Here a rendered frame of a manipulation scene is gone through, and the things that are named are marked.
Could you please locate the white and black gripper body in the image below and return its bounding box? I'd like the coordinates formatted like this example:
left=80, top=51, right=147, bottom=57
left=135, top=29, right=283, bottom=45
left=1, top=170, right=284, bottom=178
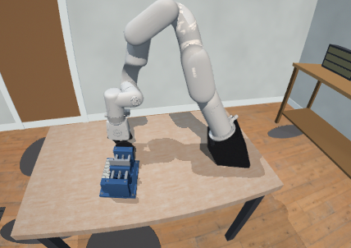
left=107, top=117, right=130, bottom=140

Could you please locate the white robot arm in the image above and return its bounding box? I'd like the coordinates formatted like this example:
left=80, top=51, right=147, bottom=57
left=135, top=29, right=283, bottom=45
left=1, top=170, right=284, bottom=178
left=104, top=0, right=238, bottom=141

